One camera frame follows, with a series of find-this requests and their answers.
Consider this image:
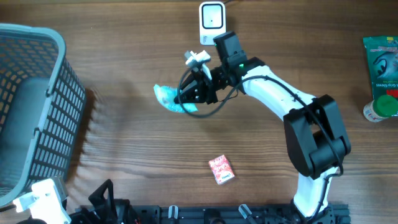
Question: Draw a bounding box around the grey plastic mesh basket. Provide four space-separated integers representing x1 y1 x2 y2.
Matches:
1 24 86 207

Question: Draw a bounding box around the green 3M gloves packet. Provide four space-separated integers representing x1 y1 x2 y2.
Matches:
363 35 397 99

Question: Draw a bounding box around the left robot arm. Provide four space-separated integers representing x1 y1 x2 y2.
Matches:
13 177 141 224

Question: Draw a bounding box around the light blue packet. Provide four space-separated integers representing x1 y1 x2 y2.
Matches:
154 84 185 113

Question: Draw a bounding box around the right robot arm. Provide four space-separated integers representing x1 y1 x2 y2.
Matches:
173 31 351 223

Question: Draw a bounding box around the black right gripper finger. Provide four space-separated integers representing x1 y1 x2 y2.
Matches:
173 86 206 104
180 70 202 92

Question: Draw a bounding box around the white barcode scanner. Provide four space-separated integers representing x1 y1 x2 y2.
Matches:
198 1 226 45

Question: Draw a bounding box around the red orange small carton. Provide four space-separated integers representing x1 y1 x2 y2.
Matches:
208 155 235 185

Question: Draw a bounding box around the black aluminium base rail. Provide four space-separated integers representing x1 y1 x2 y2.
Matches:
133 204 351 224

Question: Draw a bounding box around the green lid jar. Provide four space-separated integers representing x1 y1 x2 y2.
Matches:
363 95 397 123

